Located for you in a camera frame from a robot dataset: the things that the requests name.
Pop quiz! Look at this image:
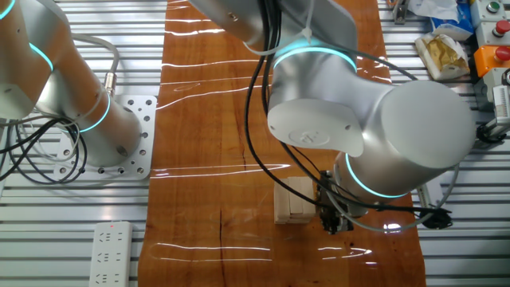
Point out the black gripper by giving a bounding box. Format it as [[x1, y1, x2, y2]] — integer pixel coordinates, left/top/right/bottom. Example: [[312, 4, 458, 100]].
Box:
[[316, 170, 355, 235]]

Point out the wood grain vinyl mat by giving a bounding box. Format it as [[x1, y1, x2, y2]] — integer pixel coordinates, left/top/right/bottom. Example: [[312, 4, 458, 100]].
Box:
[[137, 0, 427, 287]]

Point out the clear bag with yellow contents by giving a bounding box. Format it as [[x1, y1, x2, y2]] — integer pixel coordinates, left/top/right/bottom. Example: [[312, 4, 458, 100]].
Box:
[[414, 33, 471, 81]]

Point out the grey metal box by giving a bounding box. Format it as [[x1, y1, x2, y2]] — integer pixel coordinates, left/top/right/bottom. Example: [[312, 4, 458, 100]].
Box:
[[473, 67, 504, 113]]

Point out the orange box with red button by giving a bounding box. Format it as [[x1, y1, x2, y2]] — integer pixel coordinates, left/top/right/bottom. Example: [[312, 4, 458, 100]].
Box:
[[473, 45, 510, 79]]

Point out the white power strip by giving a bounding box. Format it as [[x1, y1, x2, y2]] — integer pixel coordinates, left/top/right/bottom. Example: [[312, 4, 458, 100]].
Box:
[[88, 221, 133, 287]]

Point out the blue and white bag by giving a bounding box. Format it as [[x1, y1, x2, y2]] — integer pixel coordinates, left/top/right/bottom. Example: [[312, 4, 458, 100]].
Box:
[[430, 0, 475, 41]]

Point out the white crumpled paper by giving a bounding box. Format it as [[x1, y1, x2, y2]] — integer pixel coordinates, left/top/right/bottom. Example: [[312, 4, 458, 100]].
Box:
[[408, 0, 460, 22]]

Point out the grey box with red button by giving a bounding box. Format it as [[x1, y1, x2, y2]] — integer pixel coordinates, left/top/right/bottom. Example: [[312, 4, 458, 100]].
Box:
[[476, 19, 510, 48]]

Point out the grey box with green button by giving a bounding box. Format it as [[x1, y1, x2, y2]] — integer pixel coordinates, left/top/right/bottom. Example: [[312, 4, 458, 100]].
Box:
[[469, 0, 510, 29]]

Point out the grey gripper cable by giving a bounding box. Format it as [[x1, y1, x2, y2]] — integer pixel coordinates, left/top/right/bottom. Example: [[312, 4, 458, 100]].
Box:
[[324, 163, 461, 234]]

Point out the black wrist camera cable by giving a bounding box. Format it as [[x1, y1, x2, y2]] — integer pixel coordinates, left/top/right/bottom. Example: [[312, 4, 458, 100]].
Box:
[[261, 0, 454, 230]]

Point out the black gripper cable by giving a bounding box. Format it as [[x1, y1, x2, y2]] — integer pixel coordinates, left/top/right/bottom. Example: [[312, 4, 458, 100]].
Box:
[[243, 0, 326, 209]]

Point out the black camera cable loop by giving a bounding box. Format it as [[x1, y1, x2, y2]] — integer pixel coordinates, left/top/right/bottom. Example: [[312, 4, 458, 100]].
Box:
[[475, 120, 509, 145]]

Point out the silver depth camera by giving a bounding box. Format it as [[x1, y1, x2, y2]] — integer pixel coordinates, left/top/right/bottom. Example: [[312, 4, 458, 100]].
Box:
[[492, 85, 510, 120]]

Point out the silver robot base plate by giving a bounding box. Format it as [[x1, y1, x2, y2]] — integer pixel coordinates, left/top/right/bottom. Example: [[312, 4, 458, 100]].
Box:
[[53, 94, 159, 181]]

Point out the small aluminium bracket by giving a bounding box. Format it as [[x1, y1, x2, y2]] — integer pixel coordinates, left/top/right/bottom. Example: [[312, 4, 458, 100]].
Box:
[[392, 0, 410, 26]]

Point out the black base cable bundle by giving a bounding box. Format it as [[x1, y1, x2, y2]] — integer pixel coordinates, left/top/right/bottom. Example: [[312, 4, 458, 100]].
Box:
[[0, 115, 88, 185]]

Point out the grey cable with metal connector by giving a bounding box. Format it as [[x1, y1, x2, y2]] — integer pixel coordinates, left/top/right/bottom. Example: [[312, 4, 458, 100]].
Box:
[[69, 33, 120, 97]]

